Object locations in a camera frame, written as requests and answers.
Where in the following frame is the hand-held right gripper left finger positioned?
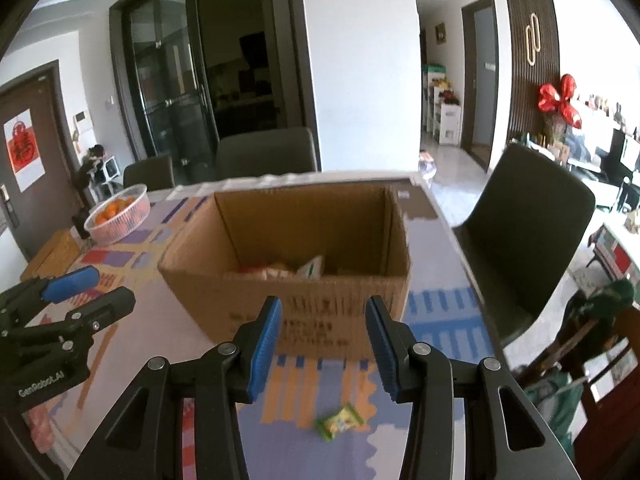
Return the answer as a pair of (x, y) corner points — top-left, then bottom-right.
(67, 296), (283, 480)

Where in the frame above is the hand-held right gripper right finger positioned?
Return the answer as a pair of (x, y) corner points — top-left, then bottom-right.
(365, 296), (583, 480)

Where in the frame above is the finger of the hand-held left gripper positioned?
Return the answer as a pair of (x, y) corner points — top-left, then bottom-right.
(0, 287), (137, 361)
(0, 266), (101, 333)

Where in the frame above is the yellow green snack packet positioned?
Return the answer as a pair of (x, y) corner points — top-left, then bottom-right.
(316, 402), (363, 442)

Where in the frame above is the brown cardboard box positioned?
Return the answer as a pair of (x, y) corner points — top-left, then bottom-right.
(157, 182), (412, 361)

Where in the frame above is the person's left hand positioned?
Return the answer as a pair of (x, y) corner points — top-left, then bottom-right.
(27, 402), (57, 451)

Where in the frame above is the pink plastic basket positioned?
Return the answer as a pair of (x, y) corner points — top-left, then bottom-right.
(83, 184), (152, 246)

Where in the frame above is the pile of oranges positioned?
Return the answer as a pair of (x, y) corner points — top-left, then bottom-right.
(95, 199), (137, 225)

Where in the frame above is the brown entrance door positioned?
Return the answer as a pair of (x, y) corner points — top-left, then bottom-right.
(0, 60), (83, 261)

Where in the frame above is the white green snack packet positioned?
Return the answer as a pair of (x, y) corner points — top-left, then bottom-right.
(295, 255), (325, 278)

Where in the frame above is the grey dining chair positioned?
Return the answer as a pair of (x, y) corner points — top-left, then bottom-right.
(123, 155), (176, 191)
(216, 127), (319, 180)

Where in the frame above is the red white door poster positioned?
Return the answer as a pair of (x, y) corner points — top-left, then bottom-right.
(4, 110), (47, 192)

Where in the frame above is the green white bag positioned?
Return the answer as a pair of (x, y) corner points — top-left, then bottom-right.
(525, 370), (586, 451)

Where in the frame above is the dark dining chair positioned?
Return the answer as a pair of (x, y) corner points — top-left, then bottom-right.
(452, 142), (597, 348)

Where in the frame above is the black framed glass door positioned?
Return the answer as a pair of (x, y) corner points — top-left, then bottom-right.
(109, 0), (321, 186)

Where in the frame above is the dark green bag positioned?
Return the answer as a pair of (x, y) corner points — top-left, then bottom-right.
(567, 280), (636, 333)

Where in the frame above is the wooden chair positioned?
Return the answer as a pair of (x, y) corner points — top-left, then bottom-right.
(542, 305), (640, 480)

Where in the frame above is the white storage shelf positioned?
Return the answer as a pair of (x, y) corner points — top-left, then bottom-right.
(421, 62), (463, 147)

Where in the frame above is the red white low cabinet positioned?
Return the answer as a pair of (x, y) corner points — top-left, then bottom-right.
(595, 225), (640, 281)

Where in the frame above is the grey hallway door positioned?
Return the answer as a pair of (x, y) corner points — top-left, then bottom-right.
(461, 0), (501, 171)

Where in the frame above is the red bow balloon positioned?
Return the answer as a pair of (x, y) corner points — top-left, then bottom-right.
(538, 74), (583, 130)

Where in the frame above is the black monitor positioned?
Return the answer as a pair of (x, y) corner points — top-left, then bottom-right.
(607, 127), (640, 186)

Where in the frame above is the gold wall ornament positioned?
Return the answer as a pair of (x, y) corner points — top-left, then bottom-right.
(524, 14), (541, 67)

